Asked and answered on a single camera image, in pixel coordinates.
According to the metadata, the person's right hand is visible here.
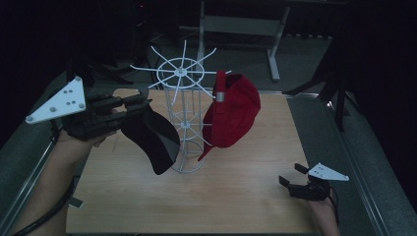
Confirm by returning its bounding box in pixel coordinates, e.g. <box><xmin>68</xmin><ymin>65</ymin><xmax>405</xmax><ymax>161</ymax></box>
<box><xmin>307</xmin><ymin>195</ymin><xmax>339</xmax><ymax>227</ymax></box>

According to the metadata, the person's left hand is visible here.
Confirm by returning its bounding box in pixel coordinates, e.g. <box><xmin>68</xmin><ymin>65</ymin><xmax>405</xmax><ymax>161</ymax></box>
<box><xmin>56</xmin><ymin>109</ymin><xmax>118</xmax><ymax>155</ymax></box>

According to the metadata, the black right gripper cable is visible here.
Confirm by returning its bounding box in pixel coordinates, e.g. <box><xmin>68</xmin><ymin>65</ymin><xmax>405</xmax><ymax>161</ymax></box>
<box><xmin>328</xmin><ymin>186</ymin><xmax>341</xmax><ymax>228</ymax></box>

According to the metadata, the grey metal desk frame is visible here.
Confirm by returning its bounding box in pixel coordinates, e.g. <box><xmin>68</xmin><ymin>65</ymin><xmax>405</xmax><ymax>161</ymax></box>
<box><xmin>179</xmin><ymin>0</ymin><xmax>291</xmax><ymax>83</ymax></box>

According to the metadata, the red baseball cap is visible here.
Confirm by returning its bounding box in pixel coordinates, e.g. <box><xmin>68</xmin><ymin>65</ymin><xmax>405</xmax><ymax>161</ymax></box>
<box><xmin>197</xmin><ymin>70</ymin><xmax>263</xmax><ymax>162</ymax></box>

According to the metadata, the white wire hat rack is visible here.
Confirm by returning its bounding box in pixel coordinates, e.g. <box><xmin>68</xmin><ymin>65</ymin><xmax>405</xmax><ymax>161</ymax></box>
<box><xmin>129</xmin><ymin>39</ymin><xmax>232</xmax><ymax>174</ymax></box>

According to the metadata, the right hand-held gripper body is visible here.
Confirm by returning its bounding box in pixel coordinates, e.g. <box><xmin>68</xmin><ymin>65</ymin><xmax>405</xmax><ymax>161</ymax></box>
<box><xmin>289</xmin><ymin>162</ymin><xmax>350</xmax><ymax>203</ymax></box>

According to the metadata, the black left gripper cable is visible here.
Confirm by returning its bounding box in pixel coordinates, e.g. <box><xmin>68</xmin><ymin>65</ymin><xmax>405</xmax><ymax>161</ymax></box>
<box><xmin>12</xmin><ymin>178</ymin><xmax>76</xmax><ymax>236</ymax></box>

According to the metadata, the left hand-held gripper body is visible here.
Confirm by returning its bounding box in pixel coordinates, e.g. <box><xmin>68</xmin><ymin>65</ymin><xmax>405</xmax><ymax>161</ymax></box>
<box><xmin>25</xmin><ymin>76</ymin><xmax>100</xmax><ymax>143</ymax></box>

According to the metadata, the grey sun visor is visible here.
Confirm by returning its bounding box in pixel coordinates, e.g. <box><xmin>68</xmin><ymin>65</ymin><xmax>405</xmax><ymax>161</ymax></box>
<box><xmin>120</xmin><ymin>86</ymin><xmax>182</xmax><ymax>176</ymax></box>

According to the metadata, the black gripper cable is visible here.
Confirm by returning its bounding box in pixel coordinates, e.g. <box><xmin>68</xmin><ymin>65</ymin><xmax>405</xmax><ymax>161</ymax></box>
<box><xmin>328</xmin><ymin>186</ymin><xmax>341</xmax><ymax>228</ymax></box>
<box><xmin>12</xmin><ymin>178</ymin><xmax>76</xmax><ymax>236</ymax></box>

